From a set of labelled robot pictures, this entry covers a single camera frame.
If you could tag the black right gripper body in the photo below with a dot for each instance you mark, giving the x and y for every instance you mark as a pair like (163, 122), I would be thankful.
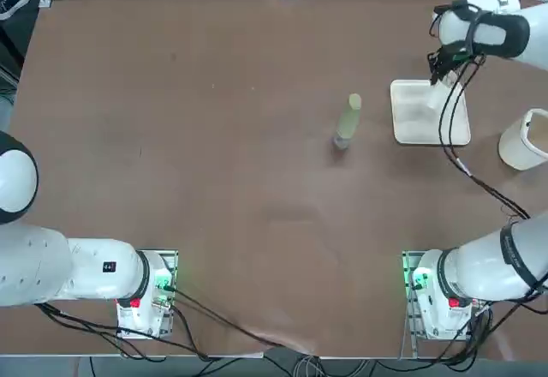
(460, 56)

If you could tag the white disposable paper cup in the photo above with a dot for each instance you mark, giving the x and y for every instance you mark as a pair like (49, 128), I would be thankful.
(438, 96)

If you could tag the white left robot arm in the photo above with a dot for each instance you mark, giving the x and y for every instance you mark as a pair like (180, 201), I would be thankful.
(85, 274)

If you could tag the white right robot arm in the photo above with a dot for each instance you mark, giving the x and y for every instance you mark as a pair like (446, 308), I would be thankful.
(471, 274)

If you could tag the white square mat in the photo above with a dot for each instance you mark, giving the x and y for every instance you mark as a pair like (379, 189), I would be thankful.
(411, 115)

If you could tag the white plastic bin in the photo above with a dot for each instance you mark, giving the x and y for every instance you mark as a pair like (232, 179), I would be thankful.
(514, 145)

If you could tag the green plastic bottle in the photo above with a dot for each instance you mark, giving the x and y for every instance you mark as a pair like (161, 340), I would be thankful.
(347, 122)

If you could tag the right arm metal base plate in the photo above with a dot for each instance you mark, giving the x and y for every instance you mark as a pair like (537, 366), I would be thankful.
(409, 291)

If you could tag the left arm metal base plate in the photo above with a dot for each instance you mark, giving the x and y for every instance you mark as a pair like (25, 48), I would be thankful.
(169, 265)

